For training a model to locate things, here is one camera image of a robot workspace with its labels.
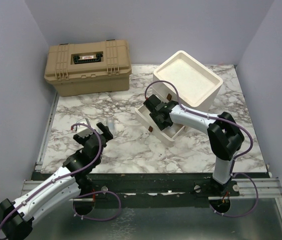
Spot cream drawer organizer cabinet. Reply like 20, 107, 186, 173
150, 50, 223, 112

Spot white cosmetic bottle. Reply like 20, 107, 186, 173
165, 126, 181, 137

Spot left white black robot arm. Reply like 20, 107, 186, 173
0, 118, 118, 240

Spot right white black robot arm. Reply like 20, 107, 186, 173
143, 94, 245, 196

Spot tan plastic toolbox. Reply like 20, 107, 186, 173
44, 39, 132, 97

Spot black mounting rail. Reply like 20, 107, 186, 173
72, 173, 239, 209

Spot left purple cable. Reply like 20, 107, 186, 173
0, 122, 121, 240

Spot aluminium extrusion rail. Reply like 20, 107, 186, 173
236, 178, 282, 199

